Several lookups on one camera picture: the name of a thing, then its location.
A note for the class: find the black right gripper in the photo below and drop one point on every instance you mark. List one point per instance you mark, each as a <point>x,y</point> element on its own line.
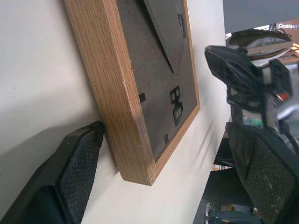
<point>280,79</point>

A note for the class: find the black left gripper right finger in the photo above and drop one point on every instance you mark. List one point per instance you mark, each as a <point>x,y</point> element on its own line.
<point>268,177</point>

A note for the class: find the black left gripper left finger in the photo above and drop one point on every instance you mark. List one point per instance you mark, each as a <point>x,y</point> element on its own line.
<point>58,177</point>

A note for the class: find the wooden picture frame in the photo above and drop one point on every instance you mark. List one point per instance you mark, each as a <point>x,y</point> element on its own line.
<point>112,77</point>

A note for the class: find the dark brown curved object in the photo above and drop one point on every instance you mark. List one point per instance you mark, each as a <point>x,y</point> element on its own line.
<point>257,37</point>

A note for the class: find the black background furniture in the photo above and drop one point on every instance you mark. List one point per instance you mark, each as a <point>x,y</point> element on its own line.
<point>224,184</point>

